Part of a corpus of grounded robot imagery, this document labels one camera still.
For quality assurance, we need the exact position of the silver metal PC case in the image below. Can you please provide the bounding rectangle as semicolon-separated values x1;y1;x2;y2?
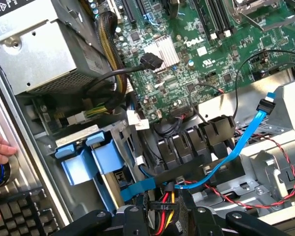
0;53;295;236

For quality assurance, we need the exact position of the blue plastic disk bay bracket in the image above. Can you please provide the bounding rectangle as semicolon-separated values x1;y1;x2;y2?
85;131;126;176
54;145;97;186

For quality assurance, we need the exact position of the silver finned chipset heatsink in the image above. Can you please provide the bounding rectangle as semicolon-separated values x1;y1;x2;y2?
143;36;180;73

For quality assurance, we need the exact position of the grey metal power supply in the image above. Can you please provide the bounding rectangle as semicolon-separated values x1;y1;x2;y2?
0;0;112;96

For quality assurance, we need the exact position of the red black twisted wire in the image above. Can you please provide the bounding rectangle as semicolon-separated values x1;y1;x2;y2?
183;133;295;210

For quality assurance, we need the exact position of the black wire with black plug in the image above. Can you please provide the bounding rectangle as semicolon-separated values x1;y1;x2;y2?
86;52;163;99

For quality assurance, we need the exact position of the metal CPU socket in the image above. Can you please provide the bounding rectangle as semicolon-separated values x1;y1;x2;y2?
230;0;295;32

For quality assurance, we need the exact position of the black plastic fan shroud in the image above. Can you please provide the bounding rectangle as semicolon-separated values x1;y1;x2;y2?
152;115;246;185

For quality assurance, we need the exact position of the blue plastic pull strap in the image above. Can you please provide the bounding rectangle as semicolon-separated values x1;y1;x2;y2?
119;177;158;203

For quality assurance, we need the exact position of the black RAM slot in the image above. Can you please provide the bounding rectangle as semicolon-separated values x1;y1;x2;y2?
193;0;217;41
207;0;236;38

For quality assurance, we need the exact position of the red yellow black power wire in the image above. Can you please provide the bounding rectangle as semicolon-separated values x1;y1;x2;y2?
147;182;178;236

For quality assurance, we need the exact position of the grey metal disk bay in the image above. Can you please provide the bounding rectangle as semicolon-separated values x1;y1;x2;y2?
236;81;295;217

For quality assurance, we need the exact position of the green Dell motherboard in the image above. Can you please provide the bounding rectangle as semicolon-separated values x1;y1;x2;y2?
87;0;295;123

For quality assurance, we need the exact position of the thin black wire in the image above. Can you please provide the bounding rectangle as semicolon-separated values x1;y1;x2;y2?
189;83;225;123
232;49;295;118

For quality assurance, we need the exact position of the black braided cable bundle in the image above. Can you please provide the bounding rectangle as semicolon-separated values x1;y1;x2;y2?
83;10;127;114

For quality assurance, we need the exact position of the blue flat data wire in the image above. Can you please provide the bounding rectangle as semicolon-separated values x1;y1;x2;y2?
174;91;276;190

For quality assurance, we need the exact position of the person's bare hand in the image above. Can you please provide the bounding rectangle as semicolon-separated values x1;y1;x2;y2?
0;128;18;231

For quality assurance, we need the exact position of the white plastic wire connector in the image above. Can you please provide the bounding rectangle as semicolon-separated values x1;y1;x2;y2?
126;110;150;131

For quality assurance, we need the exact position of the black expansion slot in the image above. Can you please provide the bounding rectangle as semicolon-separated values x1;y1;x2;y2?
135;0;148;16
120;0;138;25

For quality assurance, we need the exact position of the black keyboard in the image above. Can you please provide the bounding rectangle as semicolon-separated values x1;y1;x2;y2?
0;188;60;236

